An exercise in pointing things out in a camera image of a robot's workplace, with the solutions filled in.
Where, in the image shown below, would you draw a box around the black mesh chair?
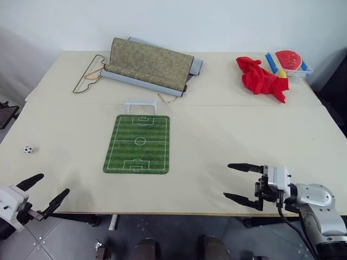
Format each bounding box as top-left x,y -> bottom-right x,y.
0,101 -> 20,131

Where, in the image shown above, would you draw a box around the brown metal bracket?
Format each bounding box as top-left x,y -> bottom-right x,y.
94,238 -> 112,260

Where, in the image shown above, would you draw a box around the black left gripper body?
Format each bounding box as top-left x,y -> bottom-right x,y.
15,201 -> 46,226

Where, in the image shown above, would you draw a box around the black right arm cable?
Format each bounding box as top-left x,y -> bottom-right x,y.
275,201 -> 319,259

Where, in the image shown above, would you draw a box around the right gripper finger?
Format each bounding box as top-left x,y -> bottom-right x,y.
222,192 -> 264,212
227,162 -> 264,174

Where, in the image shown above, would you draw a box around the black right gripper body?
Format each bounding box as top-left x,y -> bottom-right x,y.
254,165 -> 286,212

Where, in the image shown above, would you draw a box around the red round disc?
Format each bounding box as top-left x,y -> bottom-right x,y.
274,49 -> 303,71

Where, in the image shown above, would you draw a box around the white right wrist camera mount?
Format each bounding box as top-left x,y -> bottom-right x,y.
262,165 -> 293,198

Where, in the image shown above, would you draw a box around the white miniature goal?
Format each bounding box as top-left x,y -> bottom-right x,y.
123,99 -> 158,114

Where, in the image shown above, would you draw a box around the yellow brown scroll hanging cord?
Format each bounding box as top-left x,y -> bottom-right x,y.
72,54 -> 110,95

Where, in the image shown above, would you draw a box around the olive grey rolled scroll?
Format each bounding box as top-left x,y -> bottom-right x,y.
100,37 -> 203,98

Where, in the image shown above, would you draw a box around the clear plastic box blue clips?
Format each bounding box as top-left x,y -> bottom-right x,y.
265,45 -> 314,79

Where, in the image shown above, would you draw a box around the white table leg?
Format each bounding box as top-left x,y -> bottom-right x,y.
108,214 -> 120,231

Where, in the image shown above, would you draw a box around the red cloth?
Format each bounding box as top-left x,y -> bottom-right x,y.
235,56 -> 291,105

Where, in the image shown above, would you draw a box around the green soccer field mat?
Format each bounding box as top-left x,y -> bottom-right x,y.
102,114 -> 172,174

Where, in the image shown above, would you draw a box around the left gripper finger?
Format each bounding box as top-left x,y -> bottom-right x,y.
15,173 -> 45,192
37,188 -> 70,220

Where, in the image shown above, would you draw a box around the dark furniture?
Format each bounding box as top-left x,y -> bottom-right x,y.
309,46 -> 347,143

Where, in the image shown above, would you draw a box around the dark rounded shape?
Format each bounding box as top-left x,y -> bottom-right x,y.
131,237 -> 161,260
197,234 -> 232,260

